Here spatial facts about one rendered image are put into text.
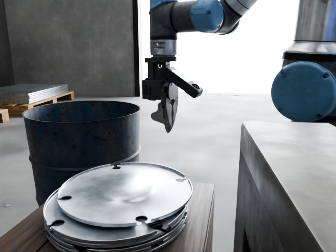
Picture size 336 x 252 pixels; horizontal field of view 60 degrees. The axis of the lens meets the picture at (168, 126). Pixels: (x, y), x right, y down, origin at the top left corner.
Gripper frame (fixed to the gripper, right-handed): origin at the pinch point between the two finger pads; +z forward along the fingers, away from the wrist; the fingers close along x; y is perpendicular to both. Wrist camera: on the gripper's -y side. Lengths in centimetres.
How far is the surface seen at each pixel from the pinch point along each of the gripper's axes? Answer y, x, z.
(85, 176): 13.4, 21.8, 8.1
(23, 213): 72, -6, 48
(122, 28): 216, -323, -55
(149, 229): -10.2, 34.1, 8.9
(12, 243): 13.3, 43.0, 12.5
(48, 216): 9.2, 38.0, 8.8
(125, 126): 19.9, -7.4, 3.2
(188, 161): 27, -93, 48
